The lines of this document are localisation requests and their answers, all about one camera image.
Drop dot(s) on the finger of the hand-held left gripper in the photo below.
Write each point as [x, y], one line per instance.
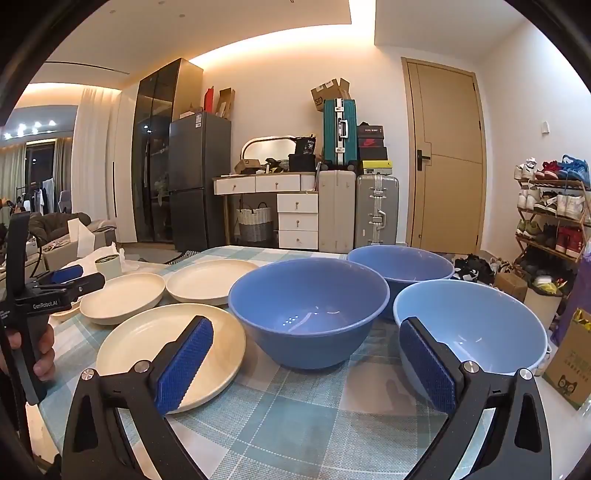
[87, 282]
[69, 273]

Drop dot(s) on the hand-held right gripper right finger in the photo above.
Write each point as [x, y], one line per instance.
[427, 369]

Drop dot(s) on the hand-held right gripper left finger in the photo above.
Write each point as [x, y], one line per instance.
[184, 364]

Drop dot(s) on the cream plate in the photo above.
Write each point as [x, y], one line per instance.
[124, 297]
[138, 350]
[207, 284]

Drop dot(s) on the light blue bowl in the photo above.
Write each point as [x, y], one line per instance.
[485, 323]

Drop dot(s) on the person's left hand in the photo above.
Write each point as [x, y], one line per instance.
[45, 353]

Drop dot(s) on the white tumbler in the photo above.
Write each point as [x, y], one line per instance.
[107, 267]

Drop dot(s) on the white paper towel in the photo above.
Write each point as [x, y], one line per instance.
[83, 237]

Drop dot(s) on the brown sofa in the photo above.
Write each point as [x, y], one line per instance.
[55, 226]

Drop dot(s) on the patterned rug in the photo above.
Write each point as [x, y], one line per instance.
[184, 256]

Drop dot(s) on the pile of sandals and shoes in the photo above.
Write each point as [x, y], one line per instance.
[473, 267]

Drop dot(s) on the brown cardboard box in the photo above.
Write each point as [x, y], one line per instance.
[510, 285]

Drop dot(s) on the white curtain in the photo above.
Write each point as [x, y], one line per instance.
[92, 152]

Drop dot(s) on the white trash bin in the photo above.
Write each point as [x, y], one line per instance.
[542, 302]

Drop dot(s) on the cat print cardboard box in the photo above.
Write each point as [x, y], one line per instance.
[570, 374]

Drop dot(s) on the grey refrigerator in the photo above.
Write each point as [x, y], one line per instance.
[198, 184]

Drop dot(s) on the woven basket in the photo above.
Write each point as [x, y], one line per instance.
[254, 224]

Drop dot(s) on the dark glass cabinet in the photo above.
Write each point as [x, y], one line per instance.
[152, 138]

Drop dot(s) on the purple bag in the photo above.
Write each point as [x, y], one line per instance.
[575, 295]

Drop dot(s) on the silver suitcase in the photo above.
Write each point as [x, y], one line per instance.
[376, 207]

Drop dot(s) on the wooden door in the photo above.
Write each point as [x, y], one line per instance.
[443, 194]

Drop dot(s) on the beige suitcase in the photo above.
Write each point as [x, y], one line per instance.
[337, 212]

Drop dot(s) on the wooden shoe rack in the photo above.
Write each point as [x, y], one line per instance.
[549, 218]

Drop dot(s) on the small cardboard box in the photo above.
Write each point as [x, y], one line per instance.
[247, 165]

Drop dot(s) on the white dressing desk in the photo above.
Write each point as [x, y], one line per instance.
[268, 183]

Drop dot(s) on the yellow black shoe box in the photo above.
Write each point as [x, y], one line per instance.
[375, 165]

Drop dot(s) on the shoe rack with shoes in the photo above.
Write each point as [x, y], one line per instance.
[568, 205]

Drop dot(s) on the oval mirror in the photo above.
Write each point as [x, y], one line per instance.
[268, 152]

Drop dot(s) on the flat cardboard piece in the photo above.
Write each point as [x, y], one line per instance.
[226, 102]

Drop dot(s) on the red shoe box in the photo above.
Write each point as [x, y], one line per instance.
[371, 142]

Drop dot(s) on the black storage box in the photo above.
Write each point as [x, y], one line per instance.
[302, 162]

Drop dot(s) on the black paper bag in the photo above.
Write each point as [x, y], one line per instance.
[304, 146]

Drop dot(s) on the teal suitcase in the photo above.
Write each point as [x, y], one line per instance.
[332, 134]

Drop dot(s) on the open cardboard box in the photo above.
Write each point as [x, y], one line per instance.
[328, 92]

